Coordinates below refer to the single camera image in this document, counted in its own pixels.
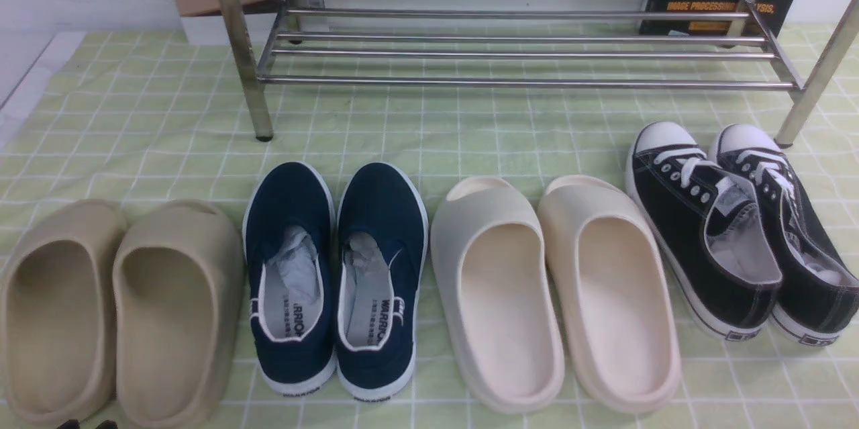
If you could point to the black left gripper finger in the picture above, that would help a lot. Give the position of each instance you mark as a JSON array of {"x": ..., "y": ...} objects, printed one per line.
[
  {"x": 107, "y": 424},
  {"x": 70, "y": 424}
]

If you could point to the black canvas sneaker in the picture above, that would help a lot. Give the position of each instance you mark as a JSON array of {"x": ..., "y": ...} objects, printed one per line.
[
  {"x": 709, "y": 225},
  {"x": 819, "y": 295}
]

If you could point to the navy slip-on shoe left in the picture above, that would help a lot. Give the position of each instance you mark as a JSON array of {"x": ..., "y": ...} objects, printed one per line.
[{"x": 287, "y": 230}]

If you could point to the navy slip-on shoe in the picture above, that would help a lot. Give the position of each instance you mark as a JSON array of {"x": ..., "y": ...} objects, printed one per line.
[
  {"x": 287, "y": 230},
  {"x": 382, "y": 230}
]

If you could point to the navy slip-on shoe right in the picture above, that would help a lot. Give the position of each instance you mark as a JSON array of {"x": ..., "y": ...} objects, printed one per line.
[{"x": 382, "y": 230}]

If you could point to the metal shoe rack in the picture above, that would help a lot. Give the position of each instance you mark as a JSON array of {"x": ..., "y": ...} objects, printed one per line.
[{"x": 747, "y": 39}]

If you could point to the tan slide slipper left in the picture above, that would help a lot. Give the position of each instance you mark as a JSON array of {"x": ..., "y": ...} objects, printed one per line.
[{"x": 59, "y": 316}]

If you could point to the tan slide slipper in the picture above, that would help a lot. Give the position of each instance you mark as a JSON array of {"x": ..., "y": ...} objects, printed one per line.
[
  {"x": 59, "y": 316},
  {"x": 177, "y": 282}
]

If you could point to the tan slide slipper right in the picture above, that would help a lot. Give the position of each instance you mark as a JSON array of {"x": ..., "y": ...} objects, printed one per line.
[{"x": 177, "y": 282}]

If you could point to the cream slide slipper left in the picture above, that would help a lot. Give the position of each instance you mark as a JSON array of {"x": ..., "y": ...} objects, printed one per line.
[{"x": 488, "y": 255}]

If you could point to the cream slide slipper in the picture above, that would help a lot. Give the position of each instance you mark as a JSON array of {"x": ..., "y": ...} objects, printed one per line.
[
  {"x": 488, "y": 255},
  {"x": 608, "y": 273}
]

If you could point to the cream slide slipper right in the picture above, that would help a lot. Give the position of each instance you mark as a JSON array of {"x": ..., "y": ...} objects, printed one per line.
[{"x": 608, "y": 273}]

